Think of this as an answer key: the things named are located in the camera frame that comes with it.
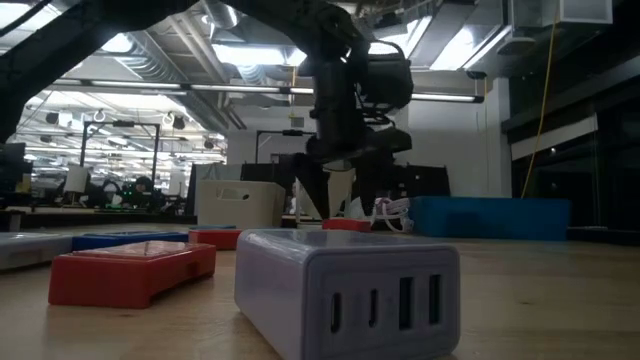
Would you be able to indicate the black background panel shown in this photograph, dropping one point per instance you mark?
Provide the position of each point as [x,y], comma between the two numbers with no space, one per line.
[425,180]

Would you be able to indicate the dark background desk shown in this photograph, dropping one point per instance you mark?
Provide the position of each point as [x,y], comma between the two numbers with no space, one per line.
[75,217]

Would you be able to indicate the red case with clear lid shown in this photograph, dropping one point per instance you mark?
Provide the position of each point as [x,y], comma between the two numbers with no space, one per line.
[115,285]

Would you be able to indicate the long ceiling light bar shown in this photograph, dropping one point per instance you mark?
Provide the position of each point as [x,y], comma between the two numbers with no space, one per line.
[150,85]

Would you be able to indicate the white plastic bin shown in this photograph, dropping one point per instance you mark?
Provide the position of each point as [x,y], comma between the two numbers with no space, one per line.
[240,205]

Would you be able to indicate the blue case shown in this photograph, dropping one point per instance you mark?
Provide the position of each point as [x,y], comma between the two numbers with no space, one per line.
[125,241]

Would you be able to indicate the white ceiling air unit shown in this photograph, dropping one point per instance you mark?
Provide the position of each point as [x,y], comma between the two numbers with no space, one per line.
[575,10]

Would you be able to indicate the black monitor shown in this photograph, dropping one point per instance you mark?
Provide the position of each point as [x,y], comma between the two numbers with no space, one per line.
[11,165]

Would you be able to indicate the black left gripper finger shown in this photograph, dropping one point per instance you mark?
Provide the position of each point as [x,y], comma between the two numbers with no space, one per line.
[315,185]
[375,175]

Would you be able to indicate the grey flat case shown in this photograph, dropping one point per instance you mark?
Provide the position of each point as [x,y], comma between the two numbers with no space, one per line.
[30,250]

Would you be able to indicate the person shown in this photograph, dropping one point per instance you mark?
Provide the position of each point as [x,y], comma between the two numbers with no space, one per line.
[143,187]
[111,189]

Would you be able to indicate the teal blue plastic tray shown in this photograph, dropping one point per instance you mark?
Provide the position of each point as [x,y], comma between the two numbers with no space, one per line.
[490,220]

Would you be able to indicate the grey multi-port charger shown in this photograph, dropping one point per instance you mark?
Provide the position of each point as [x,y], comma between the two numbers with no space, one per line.
[280,280]

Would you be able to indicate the white monitor back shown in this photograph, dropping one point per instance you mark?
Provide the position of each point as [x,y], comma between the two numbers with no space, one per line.
[77,179]

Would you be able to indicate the black gantry frame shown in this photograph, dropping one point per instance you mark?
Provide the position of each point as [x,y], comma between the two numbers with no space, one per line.
[285,132]
[120,123]

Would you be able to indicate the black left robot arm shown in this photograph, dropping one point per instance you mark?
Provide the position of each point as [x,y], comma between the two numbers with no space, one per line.
[50,50]

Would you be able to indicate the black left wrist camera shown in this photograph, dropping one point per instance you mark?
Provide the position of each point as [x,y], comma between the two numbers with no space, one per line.
[390,80]

